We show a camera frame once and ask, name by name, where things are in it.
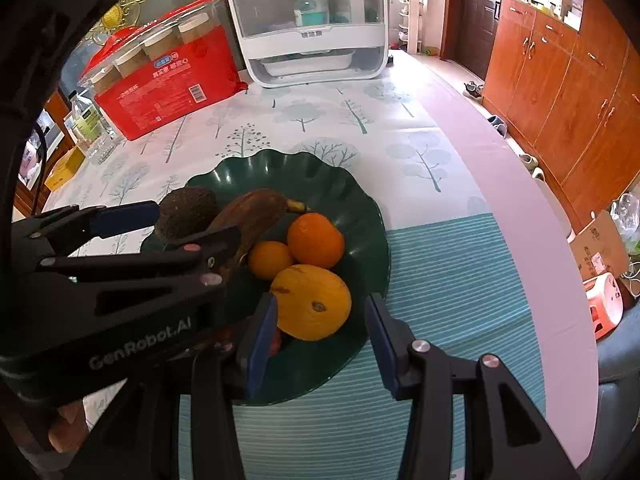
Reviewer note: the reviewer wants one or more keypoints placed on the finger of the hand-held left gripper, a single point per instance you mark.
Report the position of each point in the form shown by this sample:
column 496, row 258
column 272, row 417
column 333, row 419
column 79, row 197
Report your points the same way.
column 125, row 217
column 150, row 257

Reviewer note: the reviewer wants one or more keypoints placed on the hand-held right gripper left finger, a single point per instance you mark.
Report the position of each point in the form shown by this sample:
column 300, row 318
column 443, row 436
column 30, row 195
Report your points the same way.
column 262, row 345

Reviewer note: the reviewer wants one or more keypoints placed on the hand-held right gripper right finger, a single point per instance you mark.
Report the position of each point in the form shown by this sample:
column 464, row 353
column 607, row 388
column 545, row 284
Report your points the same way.
column 381, row 347

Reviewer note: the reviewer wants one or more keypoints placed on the dark avocado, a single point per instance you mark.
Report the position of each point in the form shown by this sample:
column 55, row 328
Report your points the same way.
column 187, row 212

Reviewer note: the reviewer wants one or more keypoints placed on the yellowish citrus fruit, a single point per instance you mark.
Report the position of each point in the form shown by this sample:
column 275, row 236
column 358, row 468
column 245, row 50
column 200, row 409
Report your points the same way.
column 310, row 305

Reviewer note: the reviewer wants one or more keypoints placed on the brown overripe banana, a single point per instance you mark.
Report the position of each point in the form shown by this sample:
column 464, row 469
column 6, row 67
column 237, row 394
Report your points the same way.
column 255, row 215

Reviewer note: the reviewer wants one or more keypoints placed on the large orange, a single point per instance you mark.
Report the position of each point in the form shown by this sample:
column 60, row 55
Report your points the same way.
column 315, row 240

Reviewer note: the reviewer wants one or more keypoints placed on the green scalloped plate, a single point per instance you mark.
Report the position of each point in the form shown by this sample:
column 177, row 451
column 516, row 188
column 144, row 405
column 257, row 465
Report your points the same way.
column 310, row 180

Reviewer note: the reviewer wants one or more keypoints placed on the person's left hand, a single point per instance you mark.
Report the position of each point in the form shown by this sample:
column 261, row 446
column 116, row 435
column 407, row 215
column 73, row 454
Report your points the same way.
column 67, row 430

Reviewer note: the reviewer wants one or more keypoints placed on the pile of cherry tomatoes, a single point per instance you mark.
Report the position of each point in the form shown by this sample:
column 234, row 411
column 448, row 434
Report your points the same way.
column 275, row 345

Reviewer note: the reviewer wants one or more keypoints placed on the clear glass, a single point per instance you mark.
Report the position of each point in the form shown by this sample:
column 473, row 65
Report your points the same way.
column 102, row 147

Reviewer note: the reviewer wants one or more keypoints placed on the yellow box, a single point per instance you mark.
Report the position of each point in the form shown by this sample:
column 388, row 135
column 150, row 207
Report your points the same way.
column 62, row 172

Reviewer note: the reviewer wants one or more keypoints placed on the teal striped mat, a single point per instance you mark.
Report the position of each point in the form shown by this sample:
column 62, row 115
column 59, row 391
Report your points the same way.
column 450, row 310

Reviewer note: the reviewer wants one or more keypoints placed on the small orange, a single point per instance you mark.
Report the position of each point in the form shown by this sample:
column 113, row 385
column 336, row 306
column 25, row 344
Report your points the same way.
column 270, row 260

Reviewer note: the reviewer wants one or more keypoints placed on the clear bottle with green label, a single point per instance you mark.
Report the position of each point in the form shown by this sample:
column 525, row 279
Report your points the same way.
column 87, row 120

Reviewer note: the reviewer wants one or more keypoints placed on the red gift box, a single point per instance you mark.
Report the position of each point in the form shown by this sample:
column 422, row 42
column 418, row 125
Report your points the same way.
column 165, row 90

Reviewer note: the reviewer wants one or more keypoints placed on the brown jar with beige lid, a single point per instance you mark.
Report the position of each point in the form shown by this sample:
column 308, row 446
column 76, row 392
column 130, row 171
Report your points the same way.
column 107, row 78
column 132, row 61
column 160, row 45
column 197, row 26

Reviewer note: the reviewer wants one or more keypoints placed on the tree print tablecloth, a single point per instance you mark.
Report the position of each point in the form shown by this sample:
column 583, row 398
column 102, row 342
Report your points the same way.
column 325, row 110

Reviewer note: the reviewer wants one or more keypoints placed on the white orange stool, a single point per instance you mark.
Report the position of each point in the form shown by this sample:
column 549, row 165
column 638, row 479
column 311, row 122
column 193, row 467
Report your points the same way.
column 605, row 300

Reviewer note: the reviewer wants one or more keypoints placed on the pale slipper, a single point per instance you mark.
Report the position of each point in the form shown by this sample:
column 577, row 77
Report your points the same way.
column 538, row 173
column 528, row 160

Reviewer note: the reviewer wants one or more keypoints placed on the grey chair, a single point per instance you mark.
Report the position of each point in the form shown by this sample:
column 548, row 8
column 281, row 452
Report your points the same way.
column 620, row 375

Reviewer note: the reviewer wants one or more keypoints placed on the cardboard box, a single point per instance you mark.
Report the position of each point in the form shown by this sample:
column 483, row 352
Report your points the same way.
column 600, row 245

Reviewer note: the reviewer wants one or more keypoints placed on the grey slipper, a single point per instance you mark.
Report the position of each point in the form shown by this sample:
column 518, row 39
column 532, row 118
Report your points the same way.
column 497, row 124

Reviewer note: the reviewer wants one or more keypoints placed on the white dish cabinet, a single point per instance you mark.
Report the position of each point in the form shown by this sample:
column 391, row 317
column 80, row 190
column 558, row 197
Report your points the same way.
column 310, row 35

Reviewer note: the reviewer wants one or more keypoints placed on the dark shoe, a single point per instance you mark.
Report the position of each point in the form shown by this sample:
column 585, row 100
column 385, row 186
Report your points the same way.
column 472, row 89

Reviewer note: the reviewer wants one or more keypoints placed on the clear plastic bag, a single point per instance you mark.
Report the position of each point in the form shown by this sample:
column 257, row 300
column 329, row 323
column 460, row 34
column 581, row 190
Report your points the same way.
column 625, row 215

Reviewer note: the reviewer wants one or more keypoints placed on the wooden cabinets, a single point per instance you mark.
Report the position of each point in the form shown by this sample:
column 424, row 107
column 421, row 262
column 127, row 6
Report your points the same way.
column 565, row 100

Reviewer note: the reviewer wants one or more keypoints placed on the white shoe rack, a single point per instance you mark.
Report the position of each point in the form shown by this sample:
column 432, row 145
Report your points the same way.
column 417, row 25

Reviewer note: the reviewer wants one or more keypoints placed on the dark wooden door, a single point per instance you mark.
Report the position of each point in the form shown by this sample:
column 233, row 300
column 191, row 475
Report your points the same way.
column 475, row 20

